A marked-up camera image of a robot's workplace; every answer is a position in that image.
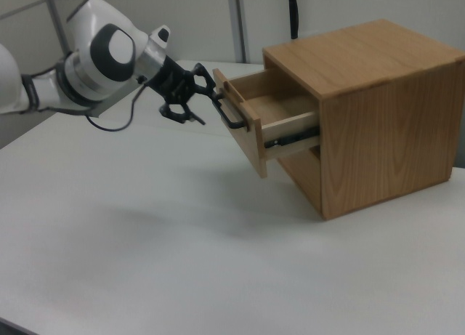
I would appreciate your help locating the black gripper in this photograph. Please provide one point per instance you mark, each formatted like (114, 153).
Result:
(170, 80)

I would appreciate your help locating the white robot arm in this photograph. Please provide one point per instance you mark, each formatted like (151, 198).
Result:
(91, 40)

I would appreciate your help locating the wooden two-drawer cabinet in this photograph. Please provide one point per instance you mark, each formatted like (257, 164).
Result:
(385, 131)

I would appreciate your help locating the grey partition post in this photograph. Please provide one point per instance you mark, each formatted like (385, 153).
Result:
(238, 22)
(58, 22)

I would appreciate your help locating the black camera stand pole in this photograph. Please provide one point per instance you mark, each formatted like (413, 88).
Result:
(293, 11)

